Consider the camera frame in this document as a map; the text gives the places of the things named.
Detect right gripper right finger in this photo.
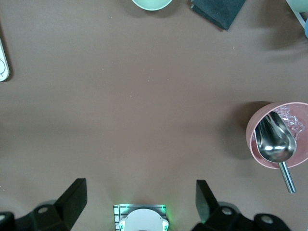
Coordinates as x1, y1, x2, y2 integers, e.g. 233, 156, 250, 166
192, 180, 256, 231

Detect white wire cup rack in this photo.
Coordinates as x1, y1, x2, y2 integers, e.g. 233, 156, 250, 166
285, 0, 308, 26

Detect dark grey folded cloth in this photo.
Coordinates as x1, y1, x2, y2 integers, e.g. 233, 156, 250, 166
191, 0, 247, 31

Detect metal scoop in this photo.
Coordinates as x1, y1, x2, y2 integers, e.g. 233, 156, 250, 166
254, 111, 297, 194

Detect pale green cup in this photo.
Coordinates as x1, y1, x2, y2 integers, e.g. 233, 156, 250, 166
290, 0, 308, 13

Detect light green bowl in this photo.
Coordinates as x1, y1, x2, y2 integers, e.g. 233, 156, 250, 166
131, 0, 173, 12

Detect pink bowl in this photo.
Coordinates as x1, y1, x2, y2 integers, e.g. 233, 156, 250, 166
245, 102, 308, 169

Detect clear ice cubes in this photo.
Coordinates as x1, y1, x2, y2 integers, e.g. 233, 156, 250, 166
274, 107, 306, 141

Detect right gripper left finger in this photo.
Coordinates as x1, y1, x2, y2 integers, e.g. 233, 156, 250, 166
16, 178, 88, 231

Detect beige bear print tray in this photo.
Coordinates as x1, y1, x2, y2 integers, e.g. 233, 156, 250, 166
0, 36, 11, 82

